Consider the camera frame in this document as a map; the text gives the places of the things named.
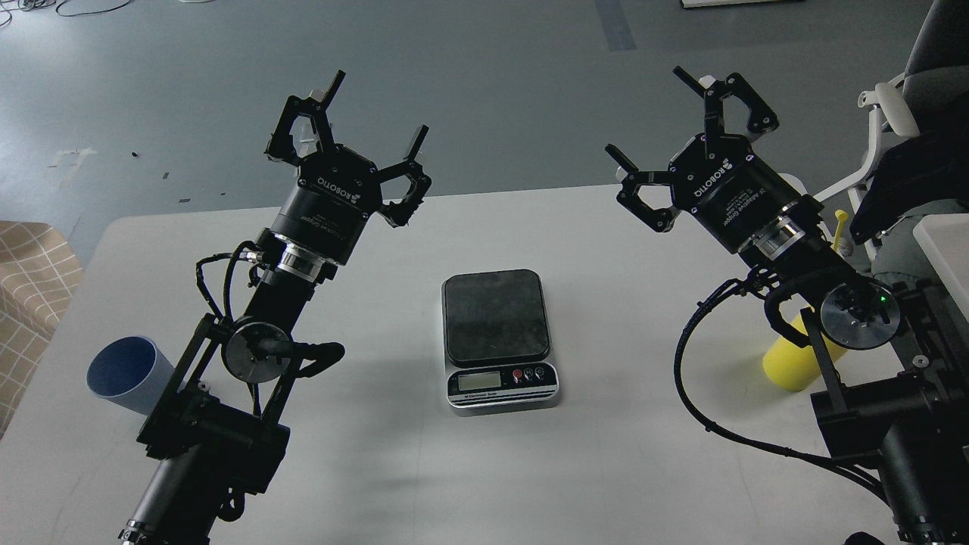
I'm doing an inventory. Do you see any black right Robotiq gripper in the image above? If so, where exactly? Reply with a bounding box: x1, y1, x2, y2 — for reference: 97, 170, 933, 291
605, 66, 803, 254

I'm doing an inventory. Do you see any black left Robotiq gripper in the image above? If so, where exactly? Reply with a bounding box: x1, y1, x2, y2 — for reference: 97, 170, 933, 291
264, 70, 432, 266

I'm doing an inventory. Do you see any yellow squeeze seasoning bottle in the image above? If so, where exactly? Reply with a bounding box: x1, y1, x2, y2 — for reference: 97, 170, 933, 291
762, 208, 850, 392

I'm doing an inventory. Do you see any blue ribbed plastic cup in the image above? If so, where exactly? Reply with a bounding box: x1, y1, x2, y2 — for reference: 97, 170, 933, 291
86, 335, 174, 416

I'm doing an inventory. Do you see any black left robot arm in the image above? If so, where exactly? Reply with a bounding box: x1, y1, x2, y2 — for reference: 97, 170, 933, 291
118, 71, 432, 544

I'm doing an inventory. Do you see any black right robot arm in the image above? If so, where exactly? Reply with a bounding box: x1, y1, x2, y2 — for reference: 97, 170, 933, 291
606, 67, 967, 544

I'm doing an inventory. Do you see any digital kitchen scale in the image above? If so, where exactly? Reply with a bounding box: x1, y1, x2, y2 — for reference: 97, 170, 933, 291
441, 269, 562, 416

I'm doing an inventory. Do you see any white office chair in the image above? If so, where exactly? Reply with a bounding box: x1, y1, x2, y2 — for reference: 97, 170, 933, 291
814, 73, 921, 214

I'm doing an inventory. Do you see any seated person in dark clothes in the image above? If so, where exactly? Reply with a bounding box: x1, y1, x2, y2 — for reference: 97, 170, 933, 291
850, 1, 968, 284

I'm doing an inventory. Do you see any white box at right edge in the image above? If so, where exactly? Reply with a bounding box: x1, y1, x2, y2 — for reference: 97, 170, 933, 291
913, 213, 968, 319

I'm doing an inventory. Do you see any beige checkered cloth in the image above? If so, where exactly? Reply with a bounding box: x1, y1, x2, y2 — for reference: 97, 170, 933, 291
1, 220, 84, 432

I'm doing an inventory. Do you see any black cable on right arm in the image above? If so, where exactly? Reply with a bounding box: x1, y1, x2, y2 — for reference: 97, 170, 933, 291
673, 279, 890, 504

